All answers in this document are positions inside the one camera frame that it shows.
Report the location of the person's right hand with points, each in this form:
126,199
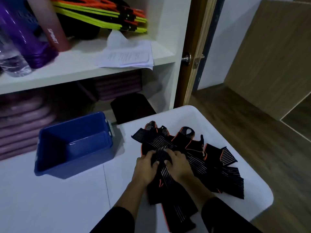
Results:
179,167

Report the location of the person's left hand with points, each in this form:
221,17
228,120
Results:
144,169

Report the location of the blue plastic bin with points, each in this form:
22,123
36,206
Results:
73,165

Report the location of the person's left forearm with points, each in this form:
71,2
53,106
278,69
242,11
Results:
131,196

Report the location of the person's right forearm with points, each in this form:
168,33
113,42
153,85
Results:
196,191

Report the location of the black chair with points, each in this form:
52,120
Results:
131,106

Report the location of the stack of pink mats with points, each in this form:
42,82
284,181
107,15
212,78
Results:
21,123
116,86

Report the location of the wooden door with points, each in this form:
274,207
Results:
187,77

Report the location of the metal door knob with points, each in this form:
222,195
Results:
186,58

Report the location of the white paper sheets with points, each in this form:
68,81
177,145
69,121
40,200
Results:
126,54

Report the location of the white shelf unit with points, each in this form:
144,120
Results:
73,63

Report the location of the black round bag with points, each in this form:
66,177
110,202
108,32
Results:
77,31

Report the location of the yellow orange agility ladder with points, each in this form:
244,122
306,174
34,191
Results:
97,19

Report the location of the pink sport bottle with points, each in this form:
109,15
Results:
52,29

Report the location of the clear plastic water bottle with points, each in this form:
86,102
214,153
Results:
12,63

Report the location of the purple bottle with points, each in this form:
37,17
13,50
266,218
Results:
26,41

